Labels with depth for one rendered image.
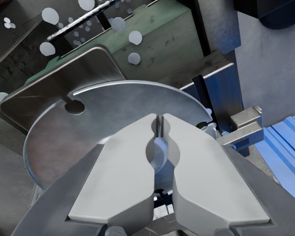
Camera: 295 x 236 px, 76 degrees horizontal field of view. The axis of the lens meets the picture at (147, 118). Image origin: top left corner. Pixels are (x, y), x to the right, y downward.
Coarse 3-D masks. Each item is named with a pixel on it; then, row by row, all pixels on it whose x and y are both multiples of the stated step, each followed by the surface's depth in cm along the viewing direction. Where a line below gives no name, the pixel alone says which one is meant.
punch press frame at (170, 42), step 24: (168, 0) 39; (72, 24) 70; (144, 24) 35; (168, 24) 31; (192, 24) 32; (120, 48) 33; (144, 48) 33; (168, 48) 34; (192, 48) 35; (144, 72) 36; (168, 72) 37
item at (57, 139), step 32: (96, 96) 22; (128, 96) 23; (160, 96) 23; (192, 96) 24; (32, 128) 22; (64, 128) 24; (96, 128) 25; (32, 160) 27; (64, 160) 28; (160, 160) 31
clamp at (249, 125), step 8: (240, 112) 39; (248, 112) 38; (256, 112) 37; (232, 120) 38; (240, 120) 37; (248, 120) 37; (256, 120) 37; (232, 128) 41; (240, 128) 37; (248, 128) 37; (256, 128) 36; (224, 136) 38; (232, 136) 37; (240, 136) 36; (248, 136) 36; (256, 136) 37; (224, 144) 37; (232, 144) 37; (240, 144) 37; (248, 144) 38
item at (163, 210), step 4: (156, 208) 34; (160, 208) 33; (164, 208) 33; (168, 208) 34; (172, 208) 33; (156, 212) 33; (160, 212) 33; (164, 212) 33; (168, 212) 33; (172, 212) 33; (156, 216) 33; (160, 216) 33
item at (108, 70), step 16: (96, 48) 19; (64, 64) 19; (80, 64) 19; (96, 64) 20; (112, 64) 20; (48, 80) 20; (64, 80) 20; (80, 80) 20; (96, 80) 21; (112, 80) 21; (16, 96) 20; (32, 96) 21; (48, 96) 21; (64, 96) 21; (16, 112) 22; (32, 112) 22; (80, 112) 23
